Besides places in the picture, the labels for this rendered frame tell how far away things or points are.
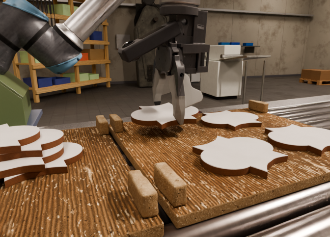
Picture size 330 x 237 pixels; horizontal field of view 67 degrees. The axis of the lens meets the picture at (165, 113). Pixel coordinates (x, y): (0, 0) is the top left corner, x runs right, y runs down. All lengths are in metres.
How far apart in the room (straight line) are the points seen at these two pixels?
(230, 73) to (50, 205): 5.50
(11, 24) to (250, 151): 0.76
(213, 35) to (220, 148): 9.19
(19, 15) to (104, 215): 0.73
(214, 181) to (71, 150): 0.22
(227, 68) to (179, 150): 5.26
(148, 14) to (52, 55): 6.58
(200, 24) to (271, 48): 10.66
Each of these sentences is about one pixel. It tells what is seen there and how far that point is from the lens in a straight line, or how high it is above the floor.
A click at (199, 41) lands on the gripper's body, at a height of 1.11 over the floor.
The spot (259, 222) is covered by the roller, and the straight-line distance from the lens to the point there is 0.33.
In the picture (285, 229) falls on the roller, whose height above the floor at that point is 0.92.
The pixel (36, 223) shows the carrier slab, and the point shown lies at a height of 0.94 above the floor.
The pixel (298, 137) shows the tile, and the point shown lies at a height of 0.95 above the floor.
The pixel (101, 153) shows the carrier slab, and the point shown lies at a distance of 0.42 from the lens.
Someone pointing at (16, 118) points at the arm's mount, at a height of 0.90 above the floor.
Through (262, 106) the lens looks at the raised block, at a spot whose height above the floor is 0.95.
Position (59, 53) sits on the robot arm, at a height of 1.09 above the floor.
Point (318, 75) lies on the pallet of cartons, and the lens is 9.33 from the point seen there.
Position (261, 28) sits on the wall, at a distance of 10.75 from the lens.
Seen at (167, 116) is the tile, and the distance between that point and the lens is 0.48.
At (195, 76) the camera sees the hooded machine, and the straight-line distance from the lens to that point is 8.40.
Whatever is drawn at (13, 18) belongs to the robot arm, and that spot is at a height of 1.19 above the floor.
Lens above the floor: 1.10
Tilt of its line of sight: 14 degrees down
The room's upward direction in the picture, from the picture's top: straight up
